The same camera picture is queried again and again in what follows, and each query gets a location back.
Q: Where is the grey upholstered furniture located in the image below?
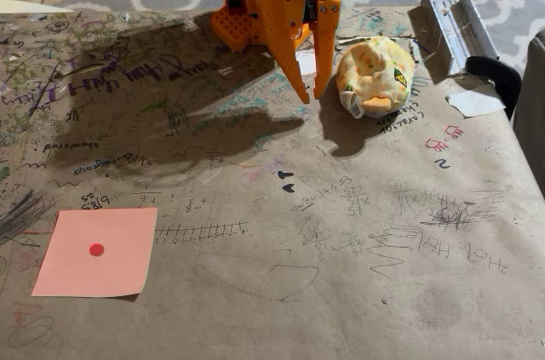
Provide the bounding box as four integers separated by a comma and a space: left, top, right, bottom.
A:
512, 29, 545, 204

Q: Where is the aluminium rail profile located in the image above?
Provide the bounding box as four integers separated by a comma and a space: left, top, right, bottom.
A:
418, 0, 500, 87

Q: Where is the cream paper sheet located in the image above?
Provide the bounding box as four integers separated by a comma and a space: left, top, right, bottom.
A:
0, 0, 76, 15

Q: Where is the pink sticky note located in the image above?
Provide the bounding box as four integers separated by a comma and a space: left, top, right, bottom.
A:
31, 207, 159, 299

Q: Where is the scribbled brown paper table cover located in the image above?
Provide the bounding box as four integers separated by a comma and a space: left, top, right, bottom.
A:
0, 5, 545, 360

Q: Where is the yellow plush toy animal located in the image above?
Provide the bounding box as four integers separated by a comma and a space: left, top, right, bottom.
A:
336, 35, 416, 120

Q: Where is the white paper scrap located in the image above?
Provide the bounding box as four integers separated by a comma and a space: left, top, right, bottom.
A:
445, 84, 508, 119

